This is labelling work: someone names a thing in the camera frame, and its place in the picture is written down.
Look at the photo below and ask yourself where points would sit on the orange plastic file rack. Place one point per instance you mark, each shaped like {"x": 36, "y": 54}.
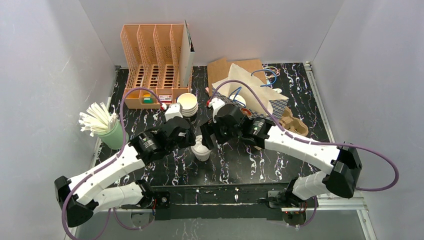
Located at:
{"x": 152, "y": 52}

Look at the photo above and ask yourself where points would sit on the brown pulp cup carrier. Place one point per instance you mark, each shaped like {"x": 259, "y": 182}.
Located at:
{"x": 293, "y": 124}

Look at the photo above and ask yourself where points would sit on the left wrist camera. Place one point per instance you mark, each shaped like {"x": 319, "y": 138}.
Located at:
{"x": 173, "y": 110}

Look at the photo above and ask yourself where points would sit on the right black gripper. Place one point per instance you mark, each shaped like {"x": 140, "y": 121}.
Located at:
{"x": 209, "y": 138}

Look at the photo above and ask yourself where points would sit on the green cup of straws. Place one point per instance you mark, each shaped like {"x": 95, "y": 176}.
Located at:
{"x": 98, "y": 121}

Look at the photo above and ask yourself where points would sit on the blue checkered paper bag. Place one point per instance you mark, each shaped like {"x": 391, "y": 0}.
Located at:
{"x": 261, "y": 101}

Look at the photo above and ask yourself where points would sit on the stack of white paper cups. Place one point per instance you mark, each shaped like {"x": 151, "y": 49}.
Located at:
{"x": 189, "y": 104}

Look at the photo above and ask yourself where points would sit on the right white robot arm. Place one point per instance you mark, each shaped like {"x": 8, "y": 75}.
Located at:
{"x": 339, "y": 166}

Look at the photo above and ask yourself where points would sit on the red sugar packet box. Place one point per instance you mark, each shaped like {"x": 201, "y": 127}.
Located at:
{"x": 166, "y": 98}

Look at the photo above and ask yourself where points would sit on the brown kraft paper bags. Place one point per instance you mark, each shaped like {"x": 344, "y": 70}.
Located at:
{"x": 219, "y": 69}

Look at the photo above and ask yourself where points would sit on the green yellow packets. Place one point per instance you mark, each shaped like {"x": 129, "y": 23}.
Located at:
{"x": 148, "y": 99}

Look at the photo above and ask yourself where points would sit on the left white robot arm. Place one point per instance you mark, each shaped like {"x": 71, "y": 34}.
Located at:
{"x": 84, "y": 195}

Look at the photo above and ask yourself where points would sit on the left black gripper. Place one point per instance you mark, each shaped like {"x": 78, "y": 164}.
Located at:
{"x": 191, "y": 136}

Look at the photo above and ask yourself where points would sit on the grey folder in rack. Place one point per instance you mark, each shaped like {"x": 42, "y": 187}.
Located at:
{"x": 186, "y": 57}

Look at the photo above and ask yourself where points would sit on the colourful bag handles bundle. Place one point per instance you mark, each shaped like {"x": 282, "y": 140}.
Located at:
{"x": 271, "y": 71}

